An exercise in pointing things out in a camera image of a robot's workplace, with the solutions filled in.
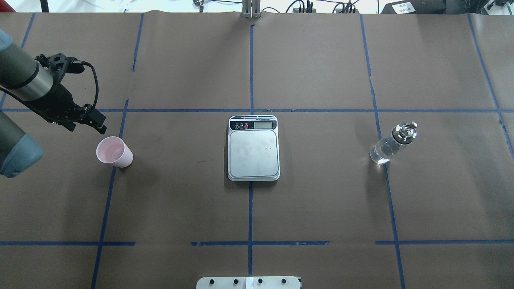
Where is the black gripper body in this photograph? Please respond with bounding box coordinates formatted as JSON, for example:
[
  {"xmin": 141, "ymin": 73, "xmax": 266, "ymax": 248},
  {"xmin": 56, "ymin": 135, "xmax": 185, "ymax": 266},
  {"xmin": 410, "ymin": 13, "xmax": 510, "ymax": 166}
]
[{"xmin": 24, "ymin": 53, "xmax": 91, "ymax": 131}]

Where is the glass sauce bottle metal cap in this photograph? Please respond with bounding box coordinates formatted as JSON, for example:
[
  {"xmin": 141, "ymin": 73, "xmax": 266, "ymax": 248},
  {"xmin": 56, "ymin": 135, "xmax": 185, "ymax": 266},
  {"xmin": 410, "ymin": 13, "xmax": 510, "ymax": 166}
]
[{"xmin": 370, "ymin": 122, "xmax": 418, "ymax": 165}]

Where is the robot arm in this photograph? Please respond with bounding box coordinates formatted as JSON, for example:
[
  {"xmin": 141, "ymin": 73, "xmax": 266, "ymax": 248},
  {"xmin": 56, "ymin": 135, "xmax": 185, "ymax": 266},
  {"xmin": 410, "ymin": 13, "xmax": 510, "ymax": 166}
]
[{"xmin": 0, "ymin": 31, "xmax": 106, "ymax": 179}]

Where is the silver digital kitchen scale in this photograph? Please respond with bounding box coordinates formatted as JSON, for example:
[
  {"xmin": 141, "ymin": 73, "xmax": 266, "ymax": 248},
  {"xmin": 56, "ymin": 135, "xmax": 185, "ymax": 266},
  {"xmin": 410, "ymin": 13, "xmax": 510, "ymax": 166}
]
[{"xmin": 226, "ymin": 115, "xmax": 281, "ymax": 182}]

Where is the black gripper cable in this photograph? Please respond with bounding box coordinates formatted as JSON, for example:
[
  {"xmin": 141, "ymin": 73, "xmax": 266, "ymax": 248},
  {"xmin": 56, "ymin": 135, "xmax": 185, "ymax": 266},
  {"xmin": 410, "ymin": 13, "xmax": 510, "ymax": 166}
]
[{"xmin": 74, "ymin": 60, "xmax": 99, "ymax": 111}]

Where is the aluminium frame post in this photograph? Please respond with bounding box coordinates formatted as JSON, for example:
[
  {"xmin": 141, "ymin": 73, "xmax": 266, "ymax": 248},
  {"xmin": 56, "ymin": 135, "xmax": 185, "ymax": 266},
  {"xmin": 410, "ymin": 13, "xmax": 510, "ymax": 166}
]
[{"xmin": 241, "ymin": 0, "xmax": 262, "ymax": 19}]

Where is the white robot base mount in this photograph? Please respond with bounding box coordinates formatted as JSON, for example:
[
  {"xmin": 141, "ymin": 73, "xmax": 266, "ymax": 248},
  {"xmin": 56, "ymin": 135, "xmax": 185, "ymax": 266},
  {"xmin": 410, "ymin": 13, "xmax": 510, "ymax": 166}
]
[{"xmin": 196, "ymin": 276, "xmax": 302, "ymax": 289}]

